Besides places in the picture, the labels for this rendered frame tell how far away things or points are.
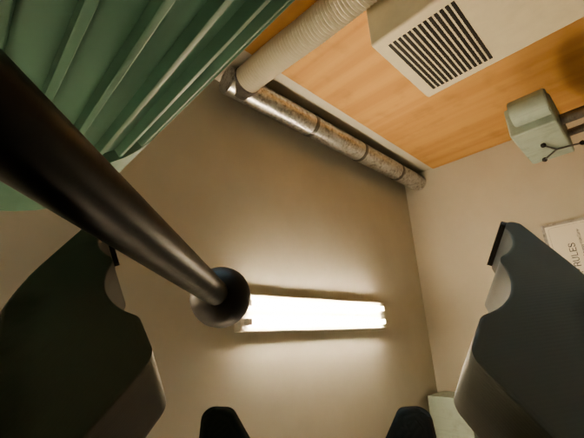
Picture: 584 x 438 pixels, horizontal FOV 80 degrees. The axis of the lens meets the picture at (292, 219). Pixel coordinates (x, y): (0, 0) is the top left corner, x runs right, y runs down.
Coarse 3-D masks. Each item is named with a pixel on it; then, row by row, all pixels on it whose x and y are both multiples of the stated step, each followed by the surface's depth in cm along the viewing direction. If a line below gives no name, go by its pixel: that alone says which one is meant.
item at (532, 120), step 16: (528, 96) 179; (544, 96) 174; (512, 112) 183; (528, 112) 179; (544, 112) 176; (576, 112) 187; (512, 128) 194; (528, 128) 188; (544, 128) 185; (560, 128) 186; (576, 128) 202; (528, 144) 201; (544, 144) 199; (560, 144) 201; (576, 144) 199; (544, 160) 215
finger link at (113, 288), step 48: (96, 240) 10; (48, 288) 8; (96, 288) 8; (0, 336) 7; (48, 336) 7; (96, 336) 7; (144, 336) 7; (0, 384) 6; (48, 384) 6; (96, 384) 6; (144, 384) 7; (0, 432) 5; (48, 432) 5; (96, 432) 6; (144, 432) 7
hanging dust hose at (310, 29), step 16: (320, 0) 150; (336, 0) 144; (352, 0) 140; (368, 0) 141; (304, 16) 156; (320, 16) 150; (336, 16) 147; (352, 16) 148; (288, 32) 162; (304, 32) 157; (320, 32) 154; (336, 32) 157; (272, 48) 168; (288, 48) 165; (304, 48) 163; (256, 64) 176; (272, 64) 173; (288, 64) 174; (240, 80) 187; (256, 80) 183
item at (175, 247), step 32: (0, 64) 4; (0, 96) 4; (32, 96) 5; (0, 128) 4; (32, 128) 5; (64, 128) 5; (0, 160) 5; (32, 160) 5; (64, 160) 5; (96, 160) 6; (32, 192) 6; (64, 192) 6; (96, 192) 6; (128, 192) 7; (96, 224) 7; (128, 224) 8; (160, 224) 9; (160, 256) 10; (192, 256) 12; (192, 288) 14; (224, 288) 18; (224, 320) 19
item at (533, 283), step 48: (528, 240) 10; (528, 288) 8; (576, 288) 8; (480, 336) 7; (528, 336) 7; (576, 336) 7; (480, 384) 7; (528, 384) 6; (576, 384) 6; (480, 432) 7; (528, 432) 6; (576, 432) 5
